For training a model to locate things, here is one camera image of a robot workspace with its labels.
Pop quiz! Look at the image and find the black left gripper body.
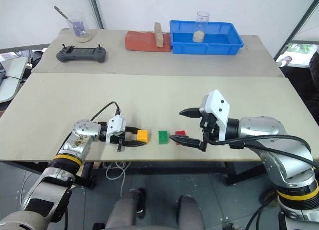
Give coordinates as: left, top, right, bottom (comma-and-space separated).
109, 126, 129, 152

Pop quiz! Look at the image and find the metal spoon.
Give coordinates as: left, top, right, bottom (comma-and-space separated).
54, 5, 87, 36

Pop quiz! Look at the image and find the yellow toy brick cube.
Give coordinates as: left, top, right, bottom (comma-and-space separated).
136, 129, 150, 144

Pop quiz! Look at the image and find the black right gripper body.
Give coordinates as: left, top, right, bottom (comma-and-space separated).
199, 112, 220, 152

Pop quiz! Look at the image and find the white side desk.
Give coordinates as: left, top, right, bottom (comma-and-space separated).
0, 56, 28, 104

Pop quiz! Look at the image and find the person in dark clothes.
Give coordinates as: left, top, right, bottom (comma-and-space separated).
283, 51, 319, 117

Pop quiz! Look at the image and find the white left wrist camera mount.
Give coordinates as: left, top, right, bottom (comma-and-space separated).
104, 115, 127, 145

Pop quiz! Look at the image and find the grey handheld controller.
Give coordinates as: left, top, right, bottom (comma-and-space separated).
55, 43, 109, 64

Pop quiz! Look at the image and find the red cloth mat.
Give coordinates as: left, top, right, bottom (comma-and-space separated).
124, 30, 173, 53

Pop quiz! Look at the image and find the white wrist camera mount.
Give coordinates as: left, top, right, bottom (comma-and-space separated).
200, 89, 231, 142
104, 115, 127, 145

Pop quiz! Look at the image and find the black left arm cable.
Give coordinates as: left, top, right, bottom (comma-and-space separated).
90, 101, 122, 122

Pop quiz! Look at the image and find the wooden block with holes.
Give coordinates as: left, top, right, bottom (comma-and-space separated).
153, 22, 164, 47

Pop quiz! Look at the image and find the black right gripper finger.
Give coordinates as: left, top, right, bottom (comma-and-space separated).
179, 107, 202, 119
169, 134, 201, 149

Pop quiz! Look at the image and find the white plastic bottle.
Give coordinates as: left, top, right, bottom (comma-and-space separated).
277, 55, 294, 68

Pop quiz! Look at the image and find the white cable under table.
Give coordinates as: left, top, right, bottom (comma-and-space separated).
104, 161, 132, 196

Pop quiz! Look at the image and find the blue plastic bin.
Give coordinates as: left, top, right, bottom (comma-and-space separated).
169, 20, 245, 56

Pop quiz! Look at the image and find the tall glass cylinder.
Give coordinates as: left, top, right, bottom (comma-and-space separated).
192, 10, 211, 43

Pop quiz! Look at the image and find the red toy brick cube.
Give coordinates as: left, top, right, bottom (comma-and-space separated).
174, 130, 188, 146

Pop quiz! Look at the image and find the black table frame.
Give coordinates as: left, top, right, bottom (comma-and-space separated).
74, 161, 264, 190

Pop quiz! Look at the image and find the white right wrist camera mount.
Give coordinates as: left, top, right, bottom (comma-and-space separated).
200, 89, 231, 142

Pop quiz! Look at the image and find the grey tent pole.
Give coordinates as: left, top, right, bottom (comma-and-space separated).
86, 0, 105, 30
273, 0, 319, 62

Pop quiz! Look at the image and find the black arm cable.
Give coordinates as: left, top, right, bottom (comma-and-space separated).
207, 134, 317, 171
90, 101, 122, 122

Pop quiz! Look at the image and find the green toy brick cube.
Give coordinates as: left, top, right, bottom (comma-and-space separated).
158, 130, 170, 146

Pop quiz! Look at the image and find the glass beaker with sand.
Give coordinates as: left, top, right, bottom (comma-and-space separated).
65, 12, 93, 43

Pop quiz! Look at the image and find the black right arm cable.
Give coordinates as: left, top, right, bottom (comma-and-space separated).
207, 134, 317, 171

